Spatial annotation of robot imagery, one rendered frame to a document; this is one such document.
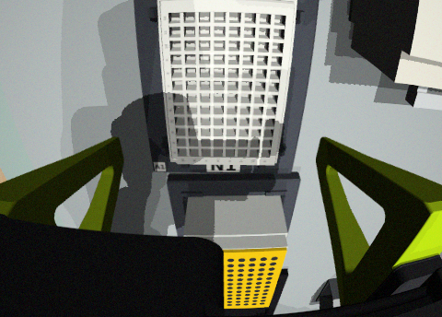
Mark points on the white assay plate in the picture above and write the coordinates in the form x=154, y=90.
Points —
x=225, y=82

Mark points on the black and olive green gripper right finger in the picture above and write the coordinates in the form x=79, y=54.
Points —
x=412, y=229

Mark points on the grey push-button box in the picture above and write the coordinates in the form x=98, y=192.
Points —
x=329, y=296

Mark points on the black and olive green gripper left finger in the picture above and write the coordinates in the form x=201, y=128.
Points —
x=35, y=195

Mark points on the pale grey bench mat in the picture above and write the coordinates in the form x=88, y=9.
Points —
x=70, y=73

